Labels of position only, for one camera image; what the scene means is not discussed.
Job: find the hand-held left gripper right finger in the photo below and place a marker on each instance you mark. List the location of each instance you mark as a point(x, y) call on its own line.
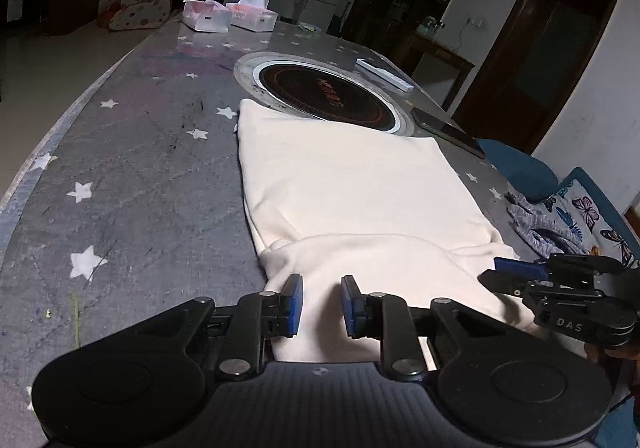
point(351, 313)

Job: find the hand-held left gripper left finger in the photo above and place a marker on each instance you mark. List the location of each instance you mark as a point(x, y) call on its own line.
point(295, 308)

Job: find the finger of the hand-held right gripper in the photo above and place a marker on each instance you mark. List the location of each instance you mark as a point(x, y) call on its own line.
point(520, 268)
point(507, 283)

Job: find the cream sweatshirt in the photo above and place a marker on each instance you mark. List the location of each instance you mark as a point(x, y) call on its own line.
point(350, 198)

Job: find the blue cushioned chair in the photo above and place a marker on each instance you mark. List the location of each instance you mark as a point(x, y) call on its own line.
point(522, 171)

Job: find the black smartphone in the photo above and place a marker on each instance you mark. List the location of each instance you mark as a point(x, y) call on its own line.
point(447, 131)

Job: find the brown wooden room door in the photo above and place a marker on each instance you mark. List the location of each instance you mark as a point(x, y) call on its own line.
point(540, 58)

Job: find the round black induction cooker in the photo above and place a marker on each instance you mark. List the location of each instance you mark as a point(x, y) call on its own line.
point(325, 91)

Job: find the dark wooden desk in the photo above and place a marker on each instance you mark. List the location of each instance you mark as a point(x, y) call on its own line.
point(440, 61)

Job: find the white remote control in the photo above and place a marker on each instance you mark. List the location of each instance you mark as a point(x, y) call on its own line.
point(385, 74)

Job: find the glass jar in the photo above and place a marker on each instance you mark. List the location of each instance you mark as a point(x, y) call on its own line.
point(427, 24)

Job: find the small green packet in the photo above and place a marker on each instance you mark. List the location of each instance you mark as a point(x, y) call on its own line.
point(309, 28)

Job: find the white tissue box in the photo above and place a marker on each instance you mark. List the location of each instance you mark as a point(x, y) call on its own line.
point(207, 18)
point(255, 17)

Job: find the dotted play tent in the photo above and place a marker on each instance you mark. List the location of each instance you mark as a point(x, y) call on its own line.
point(132, 3)

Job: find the white wall socket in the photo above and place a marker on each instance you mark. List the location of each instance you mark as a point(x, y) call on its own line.
point(474, 22)

